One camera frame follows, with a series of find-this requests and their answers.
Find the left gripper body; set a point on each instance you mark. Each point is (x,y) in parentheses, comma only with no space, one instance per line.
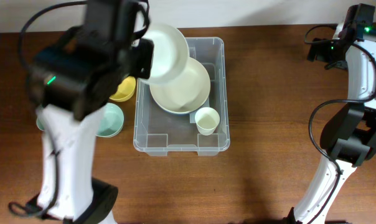
(139,63)

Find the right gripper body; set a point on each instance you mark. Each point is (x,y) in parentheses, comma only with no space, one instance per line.
(328,51)

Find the yellow small bowl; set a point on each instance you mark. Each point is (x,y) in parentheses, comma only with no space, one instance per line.
(125,90)

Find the white small bowl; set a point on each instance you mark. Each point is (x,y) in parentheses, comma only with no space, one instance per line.
(171,53)

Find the cream bowl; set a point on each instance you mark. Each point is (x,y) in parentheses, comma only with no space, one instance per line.
(180,97)
(194,73)

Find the mint green small bowl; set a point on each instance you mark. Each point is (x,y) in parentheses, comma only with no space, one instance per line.
(112,122)

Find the cream cup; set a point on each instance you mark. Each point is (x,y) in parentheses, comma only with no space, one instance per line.
(207,119)

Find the mint green cup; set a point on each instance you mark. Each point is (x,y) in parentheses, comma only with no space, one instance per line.
(39,125)

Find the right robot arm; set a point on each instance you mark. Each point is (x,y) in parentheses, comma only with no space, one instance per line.
(349,137)

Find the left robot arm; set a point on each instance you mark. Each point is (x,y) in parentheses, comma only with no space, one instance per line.
(69,84)

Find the clear plastic storage bin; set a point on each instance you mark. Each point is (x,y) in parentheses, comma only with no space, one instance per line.
(157,132)

